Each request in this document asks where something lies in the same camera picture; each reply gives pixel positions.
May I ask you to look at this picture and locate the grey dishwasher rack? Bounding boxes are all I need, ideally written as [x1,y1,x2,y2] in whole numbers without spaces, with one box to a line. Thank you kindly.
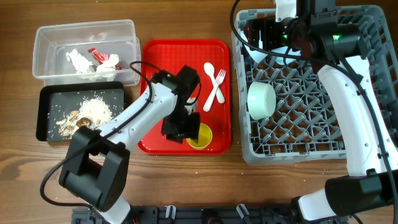
[232,5,397,165]

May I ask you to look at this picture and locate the light blue plate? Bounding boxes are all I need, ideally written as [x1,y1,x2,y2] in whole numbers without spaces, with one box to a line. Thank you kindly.
[272,46,301,65]

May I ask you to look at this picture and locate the white plastic fork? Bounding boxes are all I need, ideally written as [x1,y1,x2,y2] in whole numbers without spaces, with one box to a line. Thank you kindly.
[203,69,226,112]

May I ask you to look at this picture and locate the white plastic spoon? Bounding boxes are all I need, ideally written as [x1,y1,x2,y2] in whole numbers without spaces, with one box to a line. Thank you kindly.
[203,62,225,104]

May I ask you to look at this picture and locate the red serving tray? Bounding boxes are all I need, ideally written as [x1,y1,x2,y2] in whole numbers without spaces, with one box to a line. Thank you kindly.
[137,39,232,156]

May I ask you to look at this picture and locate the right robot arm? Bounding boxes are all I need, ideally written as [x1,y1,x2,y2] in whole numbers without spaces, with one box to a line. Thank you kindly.
[235,1,397,222]

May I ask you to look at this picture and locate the light blue small bowl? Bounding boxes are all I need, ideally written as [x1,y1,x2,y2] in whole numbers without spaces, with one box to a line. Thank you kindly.
[240,31,268,63]

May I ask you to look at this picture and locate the yellow cup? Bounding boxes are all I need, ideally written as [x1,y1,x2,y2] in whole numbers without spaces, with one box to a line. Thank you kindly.
[186,123,213,150]

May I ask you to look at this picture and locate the white tissue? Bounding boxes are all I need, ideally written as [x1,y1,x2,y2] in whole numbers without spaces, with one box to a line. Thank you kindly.
[96,54,120,72]
[65,49,95,74]

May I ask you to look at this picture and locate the mint green bowl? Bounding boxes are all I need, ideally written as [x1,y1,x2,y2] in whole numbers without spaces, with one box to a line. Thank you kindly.
[247,82,276,120]

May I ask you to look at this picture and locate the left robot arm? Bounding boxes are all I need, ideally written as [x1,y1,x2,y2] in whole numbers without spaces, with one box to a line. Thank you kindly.
[58,65,200,223]

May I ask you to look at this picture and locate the rice and nut leftovers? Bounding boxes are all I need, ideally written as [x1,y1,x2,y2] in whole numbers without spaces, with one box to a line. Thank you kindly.
[49,96,114,139]

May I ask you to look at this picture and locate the clear plastic bin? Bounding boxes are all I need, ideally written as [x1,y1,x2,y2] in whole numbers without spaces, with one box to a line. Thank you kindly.
[32,19,141,86]

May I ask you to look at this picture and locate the black rectangular tray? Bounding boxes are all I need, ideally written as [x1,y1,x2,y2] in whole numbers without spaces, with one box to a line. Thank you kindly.
[36,82,129,142]

